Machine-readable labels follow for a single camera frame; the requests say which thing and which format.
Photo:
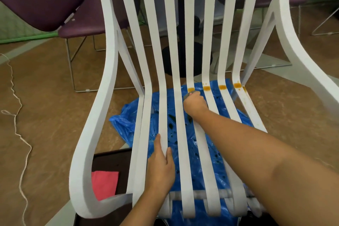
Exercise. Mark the person's left hand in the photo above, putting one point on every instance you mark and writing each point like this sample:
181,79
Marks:
160,175

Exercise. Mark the person's right hand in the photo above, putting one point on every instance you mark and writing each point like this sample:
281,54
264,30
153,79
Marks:
195,106

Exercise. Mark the person's right fingers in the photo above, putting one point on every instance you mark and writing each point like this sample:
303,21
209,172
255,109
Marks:
196,95

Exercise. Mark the person's left thumb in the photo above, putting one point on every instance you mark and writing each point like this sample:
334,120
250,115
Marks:
170,156

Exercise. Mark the small grey scrubbing pad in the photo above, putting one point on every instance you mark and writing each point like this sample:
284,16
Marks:
188,95

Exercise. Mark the white slatted chair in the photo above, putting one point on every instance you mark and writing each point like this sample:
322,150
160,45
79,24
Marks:
107,48

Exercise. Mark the person's left forearm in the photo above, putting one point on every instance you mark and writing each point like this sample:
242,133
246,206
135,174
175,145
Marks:
144,211

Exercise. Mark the person's right forearm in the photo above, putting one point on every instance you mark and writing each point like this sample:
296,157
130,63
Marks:
264,170

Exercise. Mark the blue plastic sheet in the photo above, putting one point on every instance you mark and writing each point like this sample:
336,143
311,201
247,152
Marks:
127,125

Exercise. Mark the dark brown board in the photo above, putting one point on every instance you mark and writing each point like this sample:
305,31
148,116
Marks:
114,161

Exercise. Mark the pink cloth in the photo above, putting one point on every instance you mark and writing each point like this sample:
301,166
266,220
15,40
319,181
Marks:
104,184

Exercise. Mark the black pedestal table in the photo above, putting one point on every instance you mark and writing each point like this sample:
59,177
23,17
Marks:
194,59

